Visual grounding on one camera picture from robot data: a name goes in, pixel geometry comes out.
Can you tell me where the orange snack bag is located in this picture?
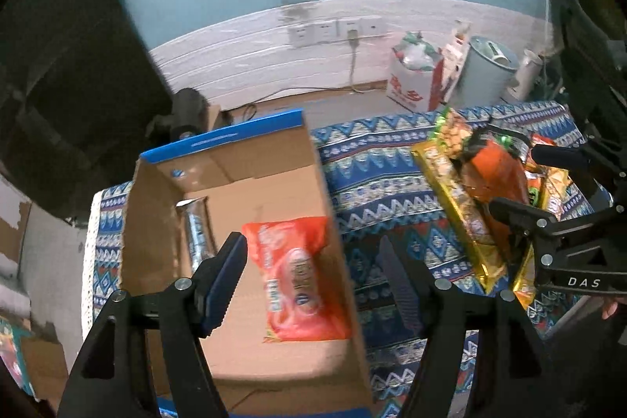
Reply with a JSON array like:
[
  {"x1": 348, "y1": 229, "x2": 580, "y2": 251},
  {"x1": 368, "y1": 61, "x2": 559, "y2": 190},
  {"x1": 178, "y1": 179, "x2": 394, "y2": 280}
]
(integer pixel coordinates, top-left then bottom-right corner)
[{"x1": 460, "y1": 127, "x2": 529, "y2": 264}]

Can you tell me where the person right hand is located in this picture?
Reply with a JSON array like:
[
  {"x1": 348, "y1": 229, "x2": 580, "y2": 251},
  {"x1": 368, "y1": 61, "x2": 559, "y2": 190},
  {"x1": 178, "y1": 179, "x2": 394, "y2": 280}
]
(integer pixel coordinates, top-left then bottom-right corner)
[{"x1": 602, "y1": 297, "x2": 627, "y2": 320}]

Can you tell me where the red orange snack packet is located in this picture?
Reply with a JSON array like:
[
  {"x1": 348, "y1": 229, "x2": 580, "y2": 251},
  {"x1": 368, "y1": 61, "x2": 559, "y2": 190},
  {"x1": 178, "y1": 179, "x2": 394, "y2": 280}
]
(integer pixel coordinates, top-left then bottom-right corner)
[{"x1": 524, "y1": 134, "x2": 570, "y2": 220}]

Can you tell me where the long yellow snack pack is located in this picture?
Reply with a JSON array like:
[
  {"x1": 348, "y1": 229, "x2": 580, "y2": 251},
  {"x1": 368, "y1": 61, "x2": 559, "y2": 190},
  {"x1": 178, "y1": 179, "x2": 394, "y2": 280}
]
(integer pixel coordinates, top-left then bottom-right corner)
[{"x1": 410, "y1": 140, "x2": 507, "y2": 294}]

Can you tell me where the small yellow snack packet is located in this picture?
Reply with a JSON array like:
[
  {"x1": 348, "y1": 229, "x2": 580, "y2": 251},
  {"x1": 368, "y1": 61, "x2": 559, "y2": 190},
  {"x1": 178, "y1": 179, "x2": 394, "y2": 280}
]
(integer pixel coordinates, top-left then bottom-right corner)
[{"x1": 511, "y1": 245, "x2": 537, "y2": 310}]

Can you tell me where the white bottle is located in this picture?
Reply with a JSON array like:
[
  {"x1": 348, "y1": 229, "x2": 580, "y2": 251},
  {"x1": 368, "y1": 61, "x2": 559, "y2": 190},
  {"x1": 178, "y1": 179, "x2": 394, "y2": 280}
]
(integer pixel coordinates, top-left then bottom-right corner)
[{"x1": 507, "y1": 49, "x2": 543, "y2": 101}]

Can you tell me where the green nut snack packet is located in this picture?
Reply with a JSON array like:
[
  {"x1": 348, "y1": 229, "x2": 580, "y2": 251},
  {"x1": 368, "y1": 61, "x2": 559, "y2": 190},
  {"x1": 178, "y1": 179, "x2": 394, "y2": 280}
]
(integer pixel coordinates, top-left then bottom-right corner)
[{"x1": 430, "y1": 107, "x2": 473, "y2": 160}]

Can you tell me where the light blue trash bin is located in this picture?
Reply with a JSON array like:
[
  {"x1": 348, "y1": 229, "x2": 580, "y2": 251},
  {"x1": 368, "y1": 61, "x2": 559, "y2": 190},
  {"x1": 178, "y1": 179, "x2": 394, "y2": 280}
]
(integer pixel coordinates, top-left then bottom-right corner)
[{"x1": 456, "y1": 36, "x2": 518, "y2": 107}]

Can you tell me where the blue patterned tablecloth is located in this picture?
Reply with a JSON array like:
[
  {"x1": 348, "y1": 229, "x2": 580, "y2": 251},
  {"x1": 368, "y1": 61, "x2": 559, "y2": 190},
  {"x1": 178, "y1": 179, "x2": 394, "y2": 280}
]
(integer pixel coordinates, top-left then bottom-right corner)
[{"x1": 83, "y1": 100, "x2": 596, "y2": 418}]

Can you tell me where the white red paper bag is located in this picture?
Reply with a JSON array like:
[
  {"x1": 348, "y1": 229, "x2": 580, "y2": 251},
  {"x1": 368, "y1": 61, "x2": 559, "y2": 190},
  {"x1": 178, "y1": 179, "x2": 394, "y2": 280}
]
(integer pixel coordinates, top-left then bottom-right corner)
[{"x1": 386, "y1": 32, "x2": 443, "y2": 112}]

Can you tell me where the silver snack bar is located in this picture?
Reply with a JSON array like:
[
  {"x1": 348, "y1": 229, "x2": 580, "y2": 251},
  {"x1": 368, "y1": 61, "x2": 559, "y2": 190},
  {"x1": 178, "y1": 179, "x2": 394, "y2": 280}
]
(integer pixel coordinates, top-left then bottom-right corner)
[{"x1": 176, "y1": 197, "x2": 218, "y2": 271}]

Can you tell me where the blue cardboard box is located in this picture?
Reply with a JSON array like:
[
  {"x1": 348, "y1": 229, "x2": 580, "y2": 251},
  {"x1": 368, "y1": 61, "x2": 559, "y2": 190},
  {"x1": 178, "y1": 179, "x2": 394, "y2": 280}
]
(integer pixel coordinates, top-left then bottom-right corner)
[{"x1": 119, "y1": 110, "x2": 372, "y2": 416}]

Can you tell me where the black round speaker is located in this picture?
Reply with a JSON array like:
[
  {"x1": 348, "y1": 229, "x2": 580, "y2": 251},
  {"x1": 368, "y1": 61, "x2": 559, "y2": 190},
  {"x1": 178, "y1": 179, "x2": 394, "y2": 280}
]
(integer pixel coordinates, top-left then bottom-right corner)
[{"x1": 146, "y1": 88, "x2": 208, "y2": 142}]

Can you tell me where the white wall socket strip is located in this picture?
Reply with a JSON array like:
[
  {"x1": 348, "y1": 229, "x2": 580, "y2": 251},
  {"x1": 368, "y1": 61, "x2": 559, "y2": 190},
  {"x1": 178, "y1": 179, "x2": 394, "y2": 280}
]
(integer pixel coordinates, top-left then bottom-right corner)
[{"x1": 288, "y1": 15, "x2": 388, "y2": 48}]

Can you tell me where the grey charger cable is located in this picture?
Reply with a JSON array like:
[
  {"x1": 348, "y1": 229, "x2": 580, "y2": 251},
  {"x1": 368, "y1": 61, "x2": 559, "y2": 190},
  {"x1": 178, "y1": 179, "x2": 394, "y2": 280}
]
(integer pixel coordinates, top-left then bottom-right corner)
[{"x1": 241, "y1": 31, "x2": 388, "y2": 123}]

